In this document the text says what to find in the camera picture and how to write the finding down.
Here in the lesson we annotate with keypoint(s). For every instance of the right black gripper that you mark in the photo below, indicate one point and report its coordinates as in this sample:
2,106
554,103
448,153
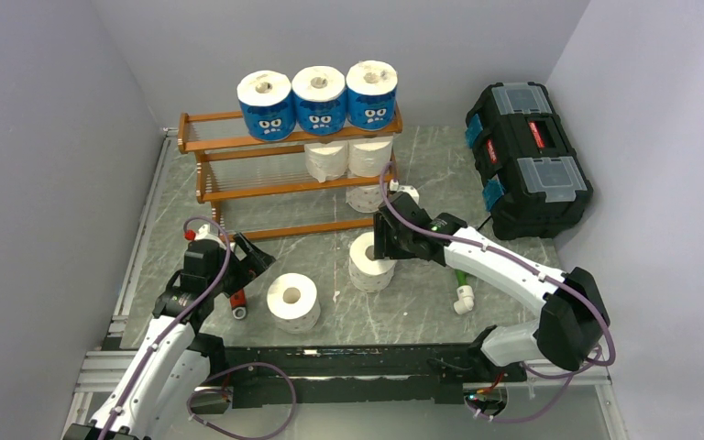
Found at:
383,247

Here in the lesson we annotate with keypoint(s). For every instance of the black plastic toolbox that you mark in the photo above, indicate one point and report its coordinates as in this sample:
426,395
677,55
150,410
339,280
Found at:
533,184

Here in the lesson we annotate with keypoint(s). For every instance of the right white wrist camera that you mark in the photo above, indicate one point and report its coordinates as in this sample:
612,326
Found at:
395,187

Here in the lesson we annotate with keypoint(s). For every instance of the white roll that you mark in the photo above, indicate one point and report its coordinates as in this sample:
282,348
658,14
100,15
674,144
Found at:
364,199
293,303
326,161
366,273

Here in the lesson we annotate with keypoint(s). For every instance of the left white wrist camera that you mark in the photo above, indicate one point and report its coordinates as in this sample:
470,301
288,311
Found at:
204,232

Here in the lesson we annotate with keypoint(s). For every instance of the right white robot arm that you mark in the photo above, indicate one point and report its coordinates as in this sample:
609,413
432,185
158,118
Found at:
570,317

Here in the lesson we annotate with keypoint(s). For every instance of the white roll sideways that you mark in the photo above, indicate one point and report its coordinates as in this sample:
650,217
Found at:
367,156

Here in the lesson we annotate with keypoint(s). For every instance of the blue roll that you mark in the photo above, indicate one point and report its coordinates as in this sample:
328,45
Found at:
371,87
266,102
320,94

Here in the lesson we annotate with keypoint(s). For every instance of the red handled tool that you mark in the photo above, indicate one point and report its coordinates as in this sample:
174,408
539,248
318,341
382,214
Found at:
239,305

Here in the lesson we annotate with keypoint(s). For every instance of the orange wooden two-tier shelf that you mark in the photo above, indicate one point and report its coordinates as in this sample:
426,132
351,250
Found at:
232,168

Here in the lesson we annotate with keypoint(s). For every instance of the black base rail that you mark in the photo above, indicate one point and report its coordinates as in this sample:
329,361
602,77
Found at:
254,376

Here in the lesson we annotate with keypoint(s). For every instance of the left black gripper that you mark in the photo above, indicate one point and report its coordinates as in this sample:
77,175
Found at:
256,260

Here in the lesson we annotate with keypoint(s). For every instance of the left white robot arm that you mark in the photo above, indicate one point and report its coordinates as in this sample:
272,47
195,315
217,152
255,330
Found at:
175,355

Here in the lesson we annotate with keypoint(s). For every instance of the green and white pipe fitting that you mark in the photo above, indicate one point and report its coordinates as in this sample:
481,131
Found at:
465,296

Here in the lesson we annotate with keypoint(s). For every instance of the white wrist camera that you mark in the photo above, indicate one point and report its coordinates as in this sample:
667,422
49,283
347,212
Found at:
395,187
204,232

